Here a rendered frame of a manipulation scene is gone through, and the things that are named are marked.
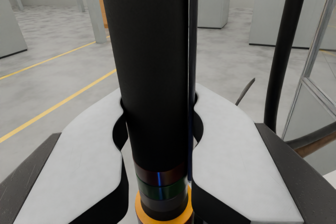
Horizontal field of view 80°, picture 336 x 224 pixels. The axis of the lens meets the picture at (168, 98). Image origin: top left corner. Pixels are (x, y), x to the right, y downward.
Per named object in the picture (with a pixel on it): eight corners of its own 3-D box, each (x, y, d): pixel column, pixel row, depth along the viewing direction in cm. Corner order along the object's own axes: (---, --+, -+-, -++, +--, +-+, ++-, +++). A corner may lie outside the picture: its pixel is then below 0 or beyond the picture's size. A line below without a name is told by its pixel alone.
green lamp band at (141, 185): (173, 150, 15) (172, 138, 15) (197, 185, 13) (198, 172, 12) (130, 167, 14) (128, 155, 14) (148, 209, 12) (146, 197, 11)
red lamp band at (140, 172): (172, 137, 15) (172, 124, 14) (198, 171, 12) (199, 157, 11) (127, 154, 13) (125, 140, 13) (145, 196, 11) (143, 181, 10)
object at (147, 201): (173, 162, 16) (173, 151, 15) (197, 197, 13) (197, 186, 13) (133, 179, 15) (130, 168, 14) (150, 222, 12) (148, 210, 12)
